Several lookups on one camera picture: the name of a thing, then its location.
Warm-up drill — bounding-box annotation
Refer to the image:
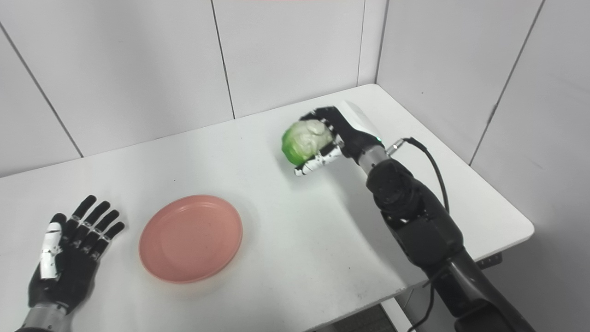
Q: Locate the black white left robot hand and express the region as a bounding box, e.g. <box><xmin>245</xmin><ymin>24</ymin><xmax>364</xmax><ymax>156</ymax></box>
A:
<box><xmin>28</xmin><ymin>195</ymin><xmax>125</xmax><ymax>315</ymax></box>

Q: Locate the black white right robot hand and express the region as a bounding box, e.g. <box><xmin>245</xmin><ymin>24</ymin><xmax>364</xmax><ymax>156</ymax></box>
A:
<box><xmin>294</xmin><ymin>101</ymin><xmax>385</xmax><ymax>177</ymax></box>

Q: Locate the green white cabbage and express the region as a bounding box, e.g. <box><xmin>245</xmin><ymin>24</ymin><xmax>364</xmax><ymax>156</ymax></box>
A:
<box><xmin>282</xmin><ymin>120</ymin><xmax>333</xmax><ymax>166</ymax></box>

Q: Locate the pink round plate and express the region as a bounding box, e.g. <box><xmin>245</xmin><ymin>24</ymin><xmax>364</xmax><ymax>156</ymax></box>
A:
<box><xmin>139</xmin><ymin>195</ymin><xmax>243</xmax><ymax>284</ymax></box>

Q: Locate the white table leg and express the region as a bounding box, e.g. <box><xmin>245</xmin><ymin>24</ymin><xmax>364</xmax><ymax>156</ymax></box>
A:
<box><xmin>380</xmin><ymin>297</ymin><xmax>415</xmax><ymax>332</ymax></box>

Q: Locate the black table control panel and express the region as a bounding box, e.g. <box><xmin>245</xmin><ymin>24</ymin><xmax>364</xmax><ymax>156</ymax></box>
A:
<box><xmin>477</xmin><ymin>253</ymin><xmax>503</xmax><ymax>269</ymax></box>

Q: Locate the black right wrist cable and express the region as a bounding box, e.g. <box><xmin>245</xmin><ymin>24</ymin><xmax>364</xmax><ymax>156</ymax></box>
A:
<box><xmin>386</xmin><ymin>137</ymin><xmax>450</xmax><ymax>332</ymax></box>

